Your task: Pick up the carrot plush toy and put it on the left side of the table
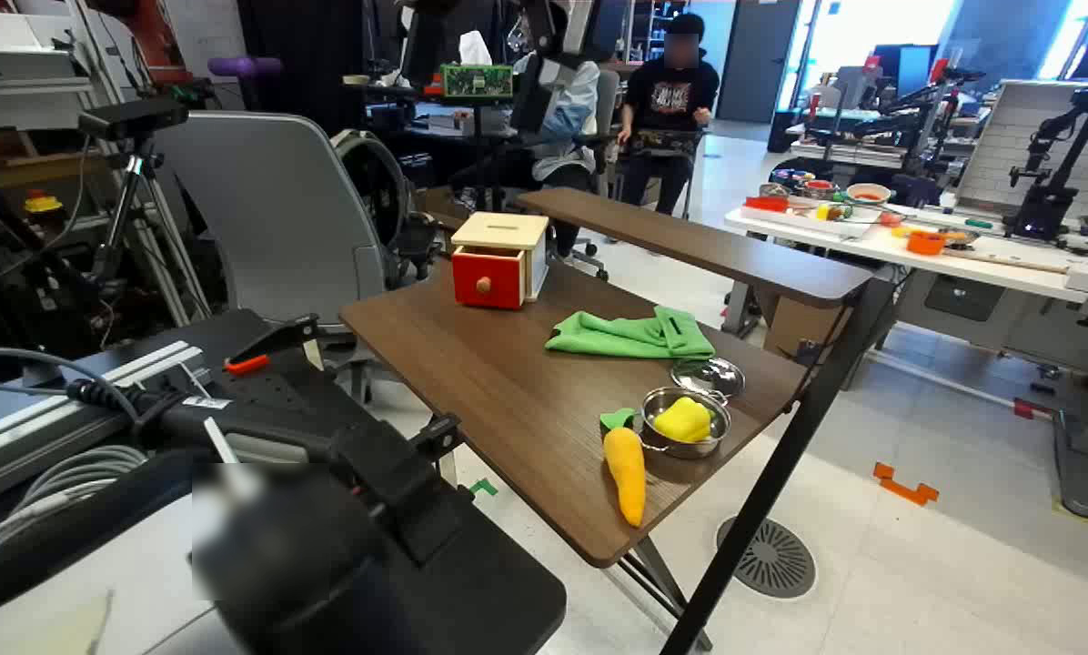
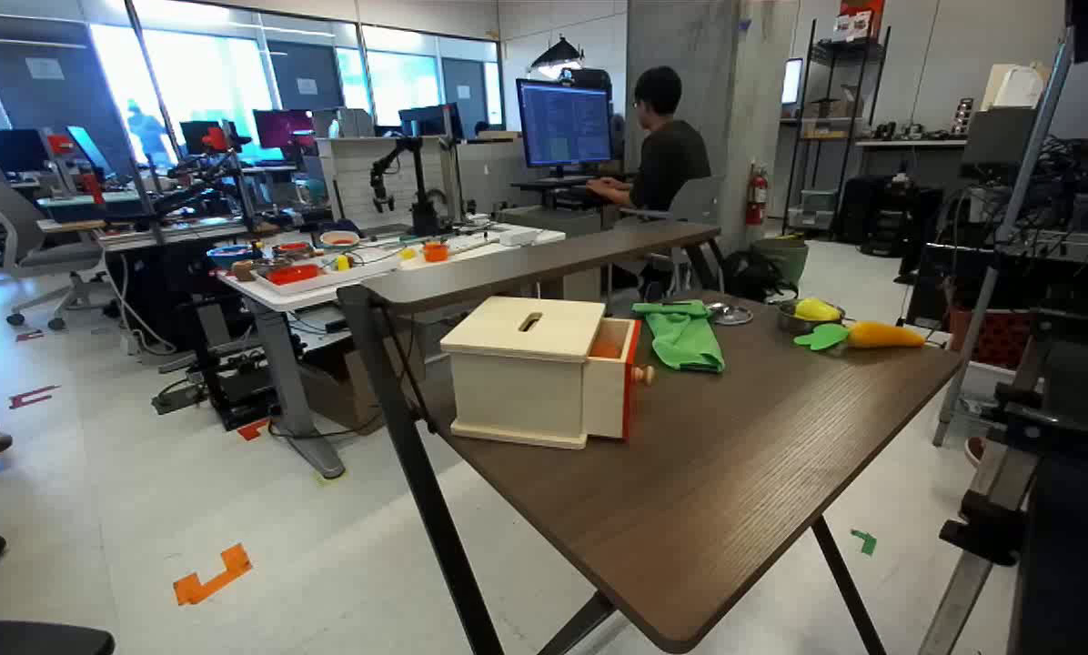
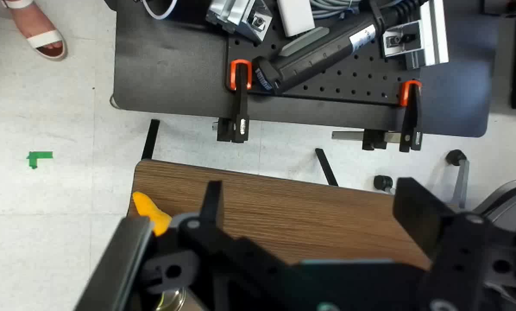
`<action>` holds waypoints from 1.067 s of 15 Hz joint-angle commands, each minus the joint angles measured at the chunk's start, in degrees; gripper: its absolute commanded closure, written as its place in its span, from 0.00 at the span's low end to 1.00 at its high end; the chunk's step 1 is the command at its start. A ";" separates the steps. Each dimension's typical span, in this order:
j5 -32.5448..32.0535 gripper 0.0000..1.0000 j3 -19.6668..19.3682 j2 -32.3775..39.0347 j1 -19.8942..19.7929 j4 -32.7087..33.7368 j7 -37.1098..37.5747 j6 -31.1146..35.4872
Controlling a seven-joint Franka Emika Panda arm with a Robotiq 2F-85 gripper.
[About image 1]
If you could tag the seated person in black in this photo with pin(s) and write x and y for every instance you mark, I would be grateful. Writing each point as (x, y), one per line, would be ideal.
(668, 103)

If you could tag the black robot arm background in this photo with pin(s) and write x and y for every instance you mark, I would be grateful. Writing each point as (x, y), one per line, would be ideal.
(1048, 161)

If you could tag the grey office chair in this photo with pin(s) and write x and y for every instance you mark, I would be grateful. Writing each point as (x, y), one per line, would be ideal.
(290, 225)

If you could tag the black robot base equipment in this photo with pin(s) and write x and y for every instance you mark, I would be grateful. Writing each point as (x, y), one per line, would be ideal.
(214, 494)

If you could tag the clear glass bowl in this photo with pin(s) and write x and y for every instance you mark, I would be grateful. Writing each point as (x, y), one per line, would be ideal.
(714, 383)

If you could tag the red wooden drawer box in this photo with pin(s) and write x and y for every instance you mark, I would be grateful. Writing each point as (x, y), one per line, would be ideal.
(500, 261)

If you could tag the green tissue box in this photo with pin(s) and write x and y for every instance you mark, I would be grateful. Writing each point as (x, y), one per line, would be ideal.
(477, 81)

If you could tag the round floor drain cover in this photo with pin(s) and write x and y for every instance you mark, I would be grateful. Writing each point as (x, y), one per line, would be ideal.
(778, 563)

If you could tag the yellow plush toy in bowl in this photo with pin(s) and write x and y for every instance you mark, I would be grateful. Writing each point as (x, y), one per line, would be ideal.
(685, 419)

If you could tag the black camera tripod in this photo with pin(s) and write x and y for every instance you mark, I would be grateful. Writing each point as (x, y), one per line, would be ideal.
(143, 225)

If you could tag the black table leg frame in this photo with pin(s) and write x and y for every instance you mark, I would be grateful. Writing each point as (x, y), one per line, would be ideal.
(867, 310)

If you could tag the green cloth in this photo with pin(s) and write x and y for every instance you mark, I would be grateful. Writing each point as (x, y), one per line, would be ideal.
(656, 337)

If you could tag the white cluttered workbench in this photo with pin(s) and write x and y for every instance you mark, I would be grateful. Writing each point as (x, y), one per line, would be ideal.
(961, 283)

